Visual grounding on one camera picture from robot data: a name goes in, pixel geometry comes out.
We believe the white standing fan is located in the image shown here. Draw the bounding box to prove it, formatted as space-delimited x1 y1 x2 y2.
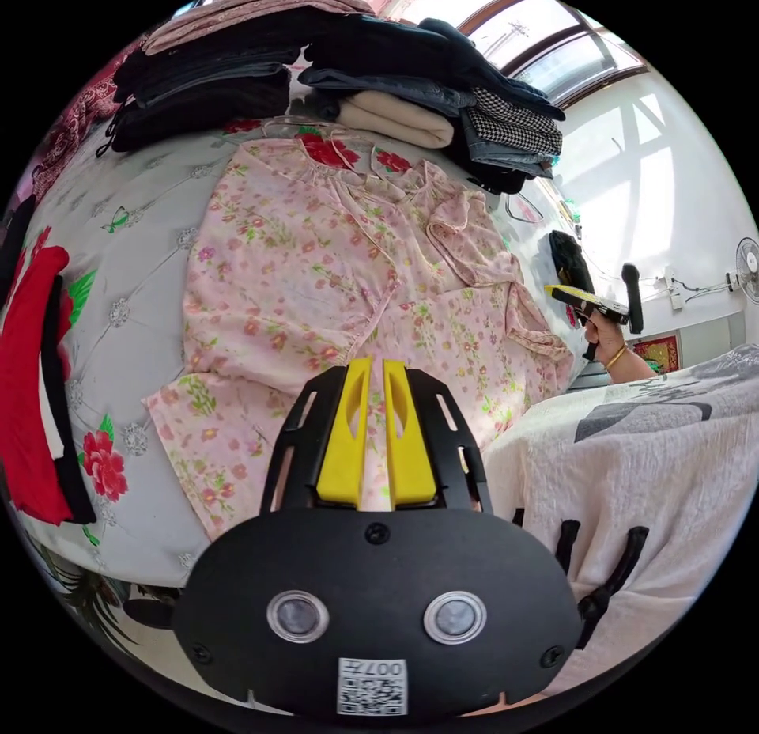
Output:
734 235 759 307

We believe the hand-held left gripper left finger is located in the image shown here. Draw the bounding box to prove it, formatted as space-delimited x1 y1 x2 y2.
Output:
315 357 374 505

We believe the red and black garment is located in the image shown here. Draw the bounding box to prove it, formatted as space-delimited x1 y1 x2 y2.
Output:
0 244 98 526

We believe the person's body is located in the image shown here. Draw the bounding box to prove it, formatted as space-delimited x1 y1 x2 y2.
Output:
481 342 759 704

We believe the pink floral long skirt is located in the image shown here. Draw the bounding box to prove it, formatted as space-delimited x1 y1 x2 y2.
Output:
142 133 577 543

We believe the person's right hand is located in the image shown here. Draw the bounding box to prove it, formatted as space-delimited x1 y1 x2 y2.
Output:
583 317 625 367

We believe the maroon patterned blanket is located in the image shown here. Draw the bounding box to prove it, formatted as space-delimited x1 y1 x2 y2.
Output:
29 48 150 196

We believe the pile of clothes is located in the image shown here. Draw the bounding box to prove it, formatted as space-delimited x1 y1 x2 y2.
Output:
108 0 566 196

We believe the black cloth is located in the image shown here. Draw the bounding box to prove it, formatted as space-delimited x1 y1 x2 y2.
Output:
547 229 596 331

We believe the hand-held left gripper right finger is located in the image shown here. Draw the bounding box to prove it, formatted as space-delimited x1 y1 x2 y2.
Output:
382 358 440 506

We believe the person's right forearm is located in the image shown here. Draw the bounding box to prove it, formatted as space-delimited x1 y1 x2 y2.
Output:
604 343 663 386

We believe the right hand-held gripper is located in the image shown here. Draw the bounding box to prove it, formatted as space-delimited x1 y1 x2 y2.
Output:
543 284 632 362

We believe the window with brown frame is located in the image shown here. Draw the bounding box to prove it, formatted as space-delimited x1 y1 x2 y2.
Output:
398 0 648 109

